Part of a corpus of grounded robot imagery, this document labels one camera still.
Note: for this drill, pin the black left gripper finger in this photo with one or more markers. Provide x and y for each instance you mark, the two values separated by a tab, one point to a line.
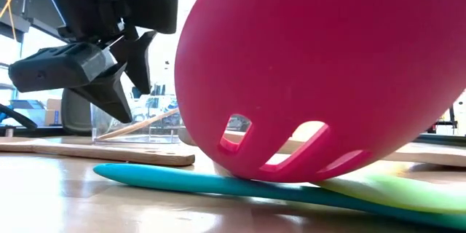
54	67
140	62

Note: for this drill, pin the wooden spork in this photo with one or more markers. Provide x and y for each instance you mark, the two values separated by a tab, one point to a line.
138	124

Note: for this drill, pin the teal silicone spoon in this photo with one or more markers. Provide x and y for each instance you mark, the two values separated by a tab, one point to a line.
182	180

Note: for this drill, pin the red slotted spoon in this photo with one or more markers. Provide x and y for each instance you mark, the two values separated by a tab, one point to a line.
309	62

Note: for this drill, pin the green silicone spatula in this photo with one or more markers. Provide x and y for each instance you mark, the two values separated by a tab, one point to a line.
400	193

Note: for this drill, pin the wooden slotted spatula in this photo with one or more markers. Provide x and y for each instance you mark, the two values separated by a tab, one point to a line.
437	154

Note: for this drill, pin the cardboard box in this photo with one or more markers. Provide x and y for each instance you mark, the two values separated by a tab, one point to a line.
52	111

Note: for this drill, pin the clear plastic bin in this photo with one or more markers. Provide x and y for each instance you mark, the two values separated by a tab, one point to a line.
153	138

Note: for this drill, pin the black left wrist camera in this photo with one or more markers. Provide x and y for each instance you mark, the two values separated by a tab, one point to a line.
153	7

